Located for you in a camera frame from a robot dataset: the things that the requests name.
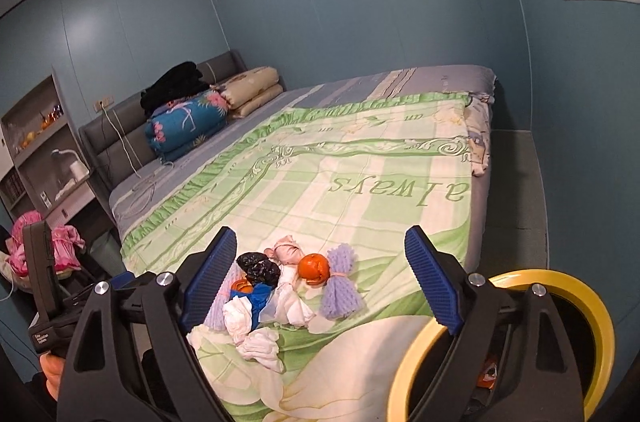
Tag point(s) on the yellow rimmed black bin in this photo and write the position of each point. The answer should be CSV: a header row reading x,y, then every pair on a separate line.
x,y
600,317

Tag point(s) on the green waste basket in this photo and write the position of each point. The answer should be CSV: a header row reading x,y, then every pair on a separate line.
x,y
107,252

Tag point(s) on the wall socket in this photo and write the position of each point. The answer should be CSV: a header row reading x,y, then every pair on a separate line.
x,y
101,105

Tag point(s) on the white shelf unit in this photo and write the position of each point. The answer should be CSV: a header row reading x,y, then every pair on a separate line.
x,y
55,85

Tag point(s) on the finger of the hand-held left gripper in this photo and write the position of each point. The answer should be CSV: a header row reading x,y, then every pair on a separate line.
x,y
123,280

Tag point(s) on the black plastic bag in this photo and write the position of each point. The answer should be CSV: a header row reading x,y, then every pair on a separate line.
x,y
257,269

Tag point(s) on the orange glass ornaments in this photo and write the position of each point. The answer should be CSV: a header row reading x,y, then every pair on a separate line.
x,y
50,117

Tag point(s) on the green checked blanket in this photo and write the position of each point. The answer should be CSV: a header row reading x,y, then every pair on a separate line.
x,y
350,212

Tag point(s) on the purple foam fruit net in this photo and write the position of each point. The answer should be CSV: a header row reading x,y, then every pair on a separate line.
x,y
340,297
220,309

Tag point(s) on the blue floral folded quilt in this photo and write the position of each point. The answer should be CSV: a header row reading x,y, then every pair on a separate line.
x,y
185,127

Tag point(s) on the white tissue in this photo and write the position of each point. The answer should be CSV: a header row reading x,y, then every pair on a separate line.
x,y
240,319
262,349
295,302

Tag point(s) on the grey upholstered bed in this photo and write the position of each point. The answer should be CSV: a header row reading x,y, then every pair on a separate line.
x,y
350,85

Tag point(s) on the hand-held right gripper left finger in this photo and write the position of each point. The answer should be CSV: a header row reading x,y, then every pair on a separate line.
x,y
210,282

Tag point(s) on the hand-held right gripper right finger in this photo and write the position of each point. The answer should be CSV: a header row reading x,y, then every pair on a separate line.
x,y
432,282

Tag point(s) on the blue plastic bag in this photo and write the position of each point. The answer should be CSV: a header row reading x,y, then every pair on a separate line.
x,y
262,302

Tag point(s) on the black clothing pile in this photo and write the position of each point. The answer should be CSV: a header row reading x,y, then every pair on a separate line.
x,y
175,85

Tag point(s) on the small orange peel piece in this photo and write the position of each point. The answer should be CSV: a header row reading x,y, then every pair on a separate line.
x,y
242,287

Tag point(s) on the white desk lamp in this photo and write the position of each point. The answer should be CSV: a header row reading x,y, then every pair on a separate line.
x,y
75,167

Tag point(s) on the beige folded quilt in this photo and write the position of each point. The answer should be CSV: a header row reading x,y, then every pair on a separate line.
x,y
252,90

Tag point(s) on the row of dark books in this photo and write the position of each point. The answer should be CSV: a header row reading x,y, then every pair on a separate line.
x,y
12,191

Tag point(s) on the cartoon print cloth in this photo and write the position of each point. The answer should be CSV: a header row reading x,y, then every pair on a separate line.
x,y
477,142

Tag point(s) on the person's left hand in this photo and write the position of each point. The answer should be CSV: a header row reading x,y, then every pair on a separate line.
x,y
51,367

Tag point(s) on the orange snack packet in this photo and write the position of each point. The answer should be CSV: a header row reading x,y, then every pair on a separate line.
x,y
487,372

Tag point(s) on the pink cloth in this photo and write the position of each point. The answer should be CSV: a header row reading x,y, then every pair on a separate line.
x,y
65,242

